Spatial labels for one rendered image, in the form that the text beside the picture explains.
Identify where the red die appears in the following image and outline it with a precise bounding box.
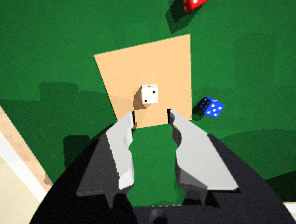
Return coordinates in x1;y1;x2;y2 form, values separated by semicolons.
182;0;208;14

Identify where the blue die with white pips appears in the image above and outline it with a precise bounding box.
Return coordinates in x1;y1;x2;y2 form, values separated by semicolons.
199;96;224;118

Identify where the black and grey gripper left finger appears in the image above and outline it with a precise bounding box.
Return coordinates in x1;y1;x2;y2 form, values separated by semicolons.
29;110;135;224

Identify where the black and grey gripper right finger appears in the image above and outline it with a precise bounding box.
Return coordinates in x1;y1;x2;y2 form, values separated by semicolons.
167;108;296;224

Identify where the peach flat mat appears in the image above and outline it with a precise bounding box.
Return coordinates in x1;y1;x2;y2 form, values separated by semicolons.
94;34;192;129

